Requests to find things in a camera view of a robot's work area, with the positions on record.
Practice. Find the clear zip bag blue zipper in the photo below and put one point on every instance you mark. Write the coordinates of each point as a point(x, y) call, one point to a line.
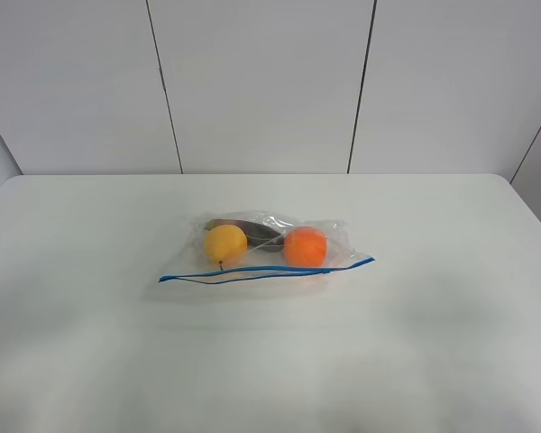
point(191, 265)

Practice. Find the dark purple eggplant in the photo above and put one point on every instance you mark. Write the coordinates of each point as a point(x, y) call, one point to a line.
point(258, 235)

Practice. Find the orange fruit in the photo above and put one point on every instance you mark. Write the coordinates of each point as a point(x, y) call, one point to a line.
point(305, 246)

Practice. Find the yellow lemon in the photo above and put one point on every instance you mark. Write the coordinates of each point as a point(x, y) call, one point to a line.
point(225, 244)

